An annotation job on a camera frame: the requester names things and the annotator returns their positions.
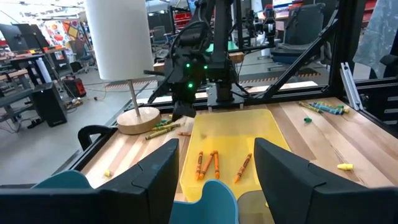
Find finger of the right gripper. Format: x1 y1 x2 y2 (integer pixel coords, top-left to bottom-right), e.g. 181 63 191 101
172 104 184 123
182 104 197 119

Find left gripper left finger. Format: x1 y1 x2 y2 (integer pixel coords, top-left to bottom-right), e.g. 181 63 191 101
0 138 180 224

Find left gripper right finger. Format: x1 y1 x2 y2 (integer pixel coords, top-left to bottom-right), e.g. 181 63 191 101
253 137 398 224

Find grey translucent plastic bin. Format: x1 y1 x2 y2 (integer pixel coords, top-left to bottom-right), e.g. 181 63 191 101
237 190 275 224

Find teal plastic bin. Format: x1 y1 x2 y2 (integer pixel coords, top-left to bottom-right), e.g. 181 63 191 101
32 169 240 224

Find yellow crayon cap piece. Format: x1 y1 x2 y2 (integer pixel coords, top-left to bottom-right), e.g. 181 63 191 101
336 162 355 172

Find yellow translucent plastic bin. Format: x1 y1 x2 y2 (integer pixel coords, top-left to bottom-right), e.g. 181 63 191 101
179 108 292 203

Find green mat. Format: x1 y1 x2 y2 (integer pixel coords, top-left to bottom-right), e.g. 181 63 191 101
205 40 240 53

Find white cylinder shade table lamp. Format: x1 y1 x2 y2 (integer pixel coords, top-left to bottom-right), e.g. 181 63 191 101
84 0 162 136

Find red equipment box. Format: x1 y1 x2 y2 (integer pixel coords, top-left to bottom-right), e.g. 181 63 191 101
61 75 88 100

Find silver aluminium extrusion bar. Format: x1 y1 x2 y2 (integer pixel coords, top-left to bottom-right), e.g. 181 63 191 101
339 62 364 111

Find black computer tower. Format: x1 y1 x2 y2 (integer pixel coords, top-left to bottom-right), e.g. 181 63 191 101
32 82 68 128

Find black office chair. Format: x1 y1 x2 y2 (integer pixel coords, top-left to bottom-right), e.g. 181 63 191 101
271 2 331 65

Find white paper roll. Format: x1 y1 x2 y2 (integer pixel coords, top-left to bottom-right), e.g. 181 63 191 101
35 57 53 84

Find dark background monitors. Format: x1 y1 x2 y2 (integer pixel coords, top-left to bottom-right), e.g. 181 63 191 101
0 22 51 53

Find grey hanging cloth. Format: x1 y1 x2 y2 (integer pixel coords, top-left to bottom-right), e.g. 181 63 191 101
352 0 398 79

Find colourful wall poster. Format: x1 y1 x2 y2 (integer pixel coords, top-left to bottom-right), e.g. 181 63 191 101
36 18 88 48

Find black aluminium table frame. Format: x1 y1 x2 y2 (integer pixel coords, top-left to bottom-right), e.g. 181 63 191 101
76 0 398 152

